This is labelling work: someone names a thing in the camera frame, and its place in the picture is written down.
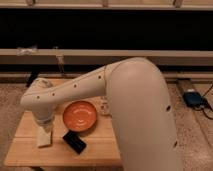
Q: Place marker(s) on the black rectangular eraser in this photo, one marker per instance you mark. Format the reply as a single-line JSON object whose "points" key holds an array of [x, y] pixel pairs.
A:
{"points": [[72, 139]]}

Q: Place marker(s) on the small white stacked bottle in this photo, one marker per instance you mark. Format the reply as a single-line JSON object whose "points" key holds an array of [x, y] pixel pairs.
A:
{"points": [[104, 106]]}

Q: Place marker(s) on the beige sponge block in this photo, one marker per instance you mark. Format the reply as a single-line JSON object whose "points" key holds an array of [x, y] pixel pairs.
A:
{"points": [[43, 138]]}

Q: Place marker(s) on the wooden shelf rail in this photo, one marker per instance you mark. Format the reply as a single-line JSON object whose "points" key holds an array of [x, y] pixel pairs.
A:
{"points": [[88, 57]]}

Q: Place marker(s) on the orange bowl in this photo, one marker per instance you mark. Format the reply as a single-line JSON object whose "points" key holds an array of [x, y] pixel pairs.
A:
{"points": [[80, 116]]}

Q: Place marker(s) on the translucent cylindrical end effector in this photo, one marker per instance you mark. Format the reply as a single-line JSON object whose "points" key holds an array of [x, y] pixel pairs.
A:
{"points": [[45, 126]]}

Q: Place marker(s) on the blue power adapter box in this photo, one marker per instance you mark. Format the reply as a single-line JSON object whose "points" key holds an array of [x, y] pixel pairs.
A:
{"points": [[193, 99]]}

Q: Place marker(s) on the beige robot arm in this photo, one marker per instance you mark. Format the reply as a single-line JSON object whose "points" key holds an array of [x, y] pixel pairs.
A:
{"points": [[139, 104]]}

